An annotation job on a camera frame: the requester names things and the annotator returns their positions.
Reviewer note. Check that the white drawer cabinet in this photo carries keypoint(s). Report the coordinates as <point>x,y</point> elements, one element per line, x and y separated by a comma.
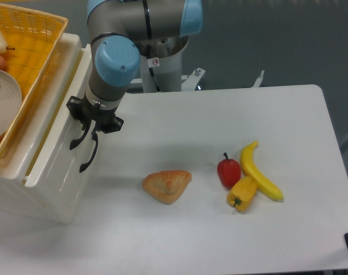
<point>19,160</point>

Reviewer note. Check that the black top drawer handle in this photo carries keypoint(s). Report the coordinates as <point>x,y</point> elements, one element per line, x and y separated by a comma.
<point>76,142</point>

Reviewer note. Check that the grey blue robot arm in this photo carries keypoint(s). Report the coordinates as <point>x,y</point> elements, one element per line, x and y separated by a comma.
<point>127,38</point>

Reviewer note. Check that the triangular pastry bread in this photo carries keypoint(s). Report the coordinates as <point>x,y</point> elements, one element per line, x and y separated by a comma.
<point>166,186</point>

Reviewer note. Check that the white plate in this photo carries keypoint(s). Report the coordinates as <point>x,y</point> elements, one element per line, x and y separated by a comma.
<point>10,100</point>

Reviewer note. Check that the yellow banana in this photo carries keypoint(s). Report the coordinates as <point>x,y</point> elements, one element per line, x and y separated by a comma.
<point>265,186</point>

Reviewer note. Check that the yellow woven basket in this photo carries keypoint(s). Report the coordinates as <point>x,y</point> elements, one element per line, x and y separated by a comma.
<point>34,35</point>

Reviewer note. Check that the red bell pepper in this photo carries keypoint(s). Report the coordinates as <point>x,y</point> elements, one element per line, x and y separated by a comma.
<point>229,171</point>

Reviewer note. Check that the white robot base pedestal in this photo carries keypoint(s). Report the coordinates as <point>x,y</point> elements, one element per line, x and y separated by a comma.
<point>161,68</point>

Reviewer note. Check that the black drawer handle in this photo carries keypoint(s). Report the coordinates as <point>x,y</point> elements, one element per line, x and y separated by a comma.
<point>84,166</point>
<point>76,142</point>

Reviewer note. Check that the white drawer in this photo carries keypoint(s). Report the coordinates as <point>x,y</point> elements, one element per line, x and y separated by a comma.
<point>68,185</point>
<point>64,129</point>

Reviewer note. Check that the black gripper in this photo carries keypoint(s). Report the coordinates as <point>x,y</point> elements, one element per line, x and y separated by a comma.
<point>82,110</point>

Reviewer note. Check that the black bottom drawer handle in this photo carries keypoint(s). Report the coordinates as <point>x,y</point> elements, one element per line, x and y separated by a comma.
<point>84,166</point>

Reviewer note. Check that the yellow bell pepper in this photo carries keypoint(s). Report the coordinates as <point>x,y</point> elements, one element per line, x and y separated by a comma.
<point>242,194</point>

